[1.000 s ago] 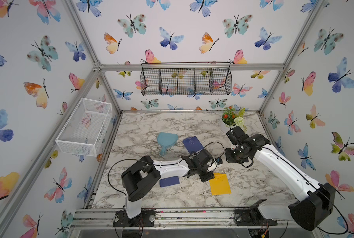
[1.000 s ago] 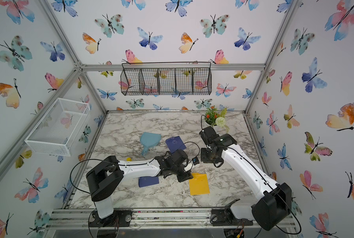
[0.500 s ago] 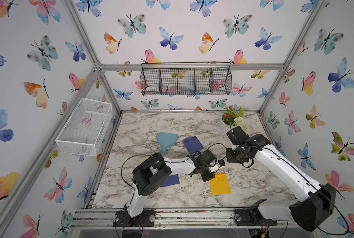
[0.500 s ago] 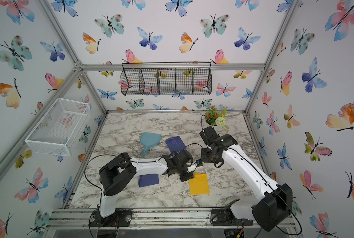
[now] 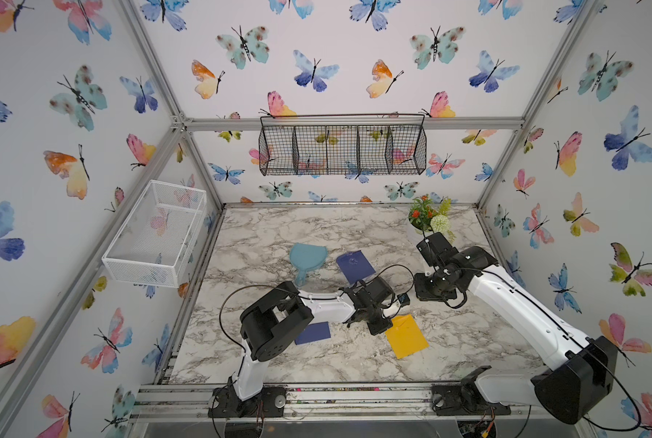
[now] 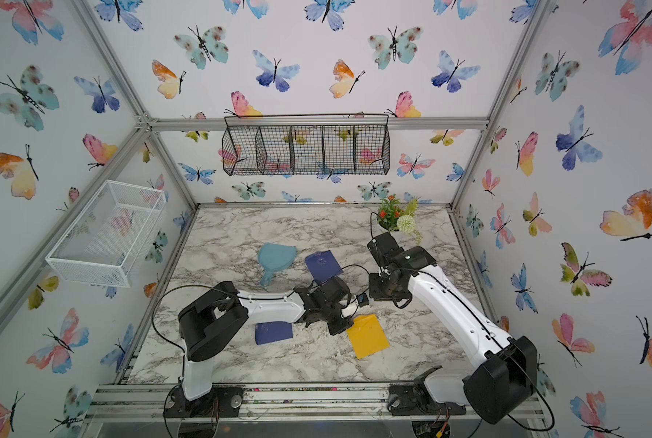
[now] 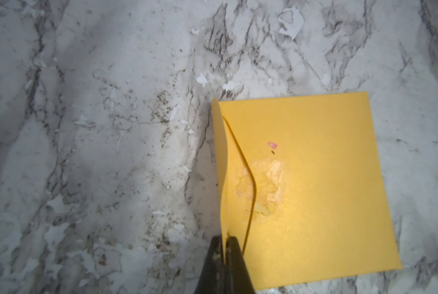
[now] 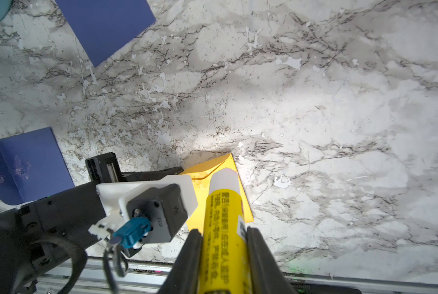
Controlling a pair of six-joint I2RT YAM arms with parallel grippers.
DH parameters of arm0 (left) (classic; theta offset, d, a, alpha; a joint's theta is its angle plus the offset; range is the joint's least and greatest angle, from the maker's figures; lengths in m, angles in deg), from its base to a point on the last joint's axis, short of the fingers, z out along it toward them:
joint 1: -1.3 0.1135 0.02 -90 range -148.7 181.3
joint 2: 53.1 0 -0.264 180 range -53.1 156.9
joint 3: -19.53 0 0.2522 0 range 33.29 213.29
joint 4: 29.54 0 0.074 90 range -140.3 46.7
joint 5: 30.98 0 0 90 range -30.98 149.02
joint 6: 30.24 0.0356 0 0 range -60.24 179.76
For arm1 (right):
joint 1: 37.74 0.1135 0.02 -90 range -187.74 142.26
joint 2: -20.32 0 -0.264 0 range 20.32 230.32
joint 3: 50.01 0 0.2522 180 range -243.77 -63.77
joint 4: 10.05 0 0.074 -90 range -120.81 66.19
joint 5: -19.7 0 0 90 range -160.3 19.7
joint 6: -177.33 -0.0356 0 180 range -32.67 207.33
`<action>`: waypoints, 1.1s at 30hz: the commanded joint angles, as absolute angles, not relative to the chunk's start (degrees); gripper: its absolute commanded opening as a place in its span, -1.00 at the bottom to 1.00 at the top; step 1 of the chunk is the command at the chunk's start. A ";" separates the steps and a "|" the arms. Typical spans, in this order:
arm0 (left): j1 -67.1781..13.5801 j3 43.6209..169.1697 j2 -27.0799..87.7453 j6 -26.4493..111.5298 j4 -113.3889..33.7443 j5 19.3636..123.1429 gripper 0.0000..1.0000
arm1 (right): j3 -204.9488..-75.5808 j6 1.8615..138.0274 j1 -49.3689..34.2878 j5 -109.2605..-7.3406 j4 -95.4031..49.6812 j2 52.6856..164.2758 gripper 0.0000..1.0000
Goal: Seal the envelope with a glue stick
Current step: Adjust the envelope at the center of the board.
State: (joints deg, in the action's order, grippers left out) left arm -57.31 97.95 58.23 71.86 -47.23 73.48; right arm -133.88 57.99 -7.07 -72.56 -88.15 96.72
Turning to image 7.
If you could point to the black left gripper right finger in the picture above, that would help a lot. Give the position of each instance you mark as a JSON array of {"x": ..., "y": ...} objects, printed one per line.
[{"x": 237, "y": 279}]

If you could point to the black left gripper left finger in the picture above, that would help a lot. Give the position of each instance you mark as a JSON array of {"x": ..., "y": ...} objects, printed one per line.
[{"x": 211, "y": 280}]

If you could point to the yellow envelope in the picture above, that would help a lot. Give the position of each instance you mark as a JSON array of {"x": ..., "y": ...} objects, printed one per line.
[{"x": 301, "y": 188}]

